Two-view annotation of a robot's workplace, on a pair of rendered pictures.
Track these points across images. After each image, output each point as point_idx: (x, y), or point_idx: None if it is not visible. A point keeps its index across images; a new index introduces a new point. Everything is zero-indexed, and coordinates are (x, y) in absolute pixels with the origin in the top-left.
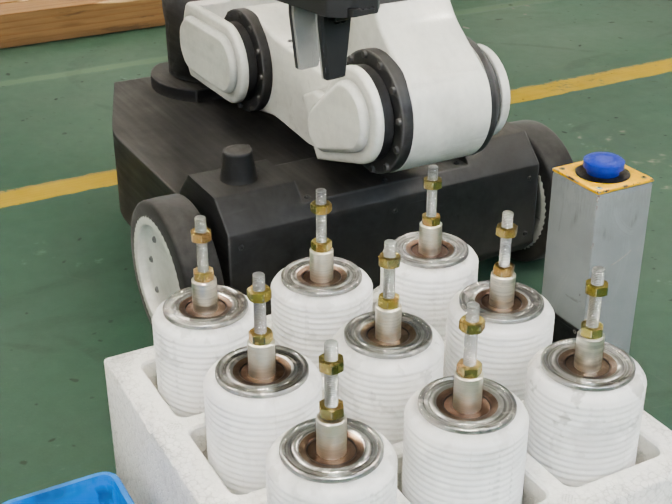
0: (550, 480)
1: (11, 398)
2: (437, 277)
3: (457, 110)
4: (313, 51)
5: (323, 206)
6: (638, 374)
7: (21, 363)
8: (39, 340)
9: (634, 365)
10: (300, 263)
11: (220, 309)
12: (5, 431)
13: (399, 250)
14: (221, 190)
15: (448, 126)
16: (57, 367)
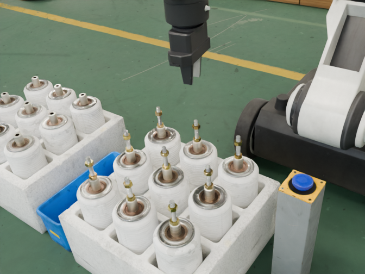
0: (148, 253)
1: (200, 134)
2: (221, 175)
3: (321, 125)
4: (196, 71)
5: (193, 126)
6: (178, 249)
7: (217, 127)
8: (231, 124)
9: (180, 246)
10: (202, 141)
11: (163, 138)
12: (185, 141)
13: (230, 159)
14: (268, 107)
15: (315, 130)
16: (221, 134)
